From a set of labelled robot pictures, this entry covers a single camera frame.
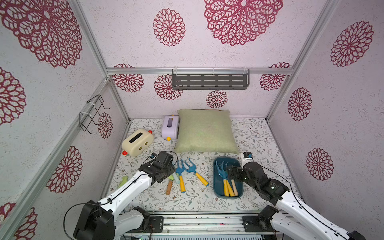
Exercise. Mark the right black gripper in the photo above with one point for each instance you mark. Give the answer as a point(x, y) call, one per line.
point(237, 174)

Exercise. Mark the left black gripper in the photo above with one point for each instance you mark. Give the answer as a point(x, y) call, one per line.
point(171, 169)

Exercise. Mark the light blue fork white handle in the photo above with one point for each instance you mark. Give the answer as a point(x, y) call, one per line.
point(176, 178)

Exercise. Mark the blue rake yellow handle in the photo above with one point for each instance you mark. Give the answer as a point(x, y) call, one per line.
point(190, 167)
point(222, 174)
point(180, 169)

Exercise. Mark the green rake wooden handle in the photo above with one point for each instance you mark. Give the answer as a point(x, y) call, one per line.
point(233, 186)

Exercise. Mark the blue fork yellow handle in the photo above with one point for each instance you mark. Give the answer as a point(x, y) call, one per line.
point(229, 192)

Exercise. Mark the teal plastic storage box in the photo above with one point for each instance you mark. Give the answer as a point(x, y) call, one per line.
point(218, 181)

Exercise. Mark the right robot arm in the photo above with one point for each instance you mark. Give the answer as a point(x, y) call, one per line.
point(287, 214)

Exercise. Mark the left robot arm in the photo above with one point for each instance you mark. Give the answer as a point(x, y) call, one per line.
point(107, 219)

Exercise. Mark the purple toy toaster box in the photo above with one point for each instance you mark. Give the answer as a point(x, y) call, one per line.
point(170, 128)

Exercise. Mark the green square pillow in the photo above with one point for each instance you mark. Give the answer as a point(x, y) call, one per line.
point(206, 131)

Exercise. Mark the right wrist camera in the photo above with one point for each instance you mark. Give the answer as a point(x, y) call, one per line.
point(247, 158)

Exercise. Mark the lime shovel wooden handle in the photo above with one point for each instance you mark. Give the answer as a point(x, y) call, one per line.
point(169, 186)

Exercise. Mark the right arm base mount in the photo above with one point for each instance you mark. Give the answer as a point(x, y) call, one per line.
point(255, 223)

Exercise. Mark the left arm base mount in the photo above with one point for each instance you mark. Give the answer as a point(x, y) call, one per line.
point(154, 224)

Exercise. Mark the grey wall shelf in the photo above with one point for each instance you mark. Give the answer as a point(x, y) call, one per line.
point(210, 81)

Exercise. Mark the black wire wall rack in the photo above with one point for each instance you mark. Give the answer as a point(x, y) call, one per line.
point(87, 118)

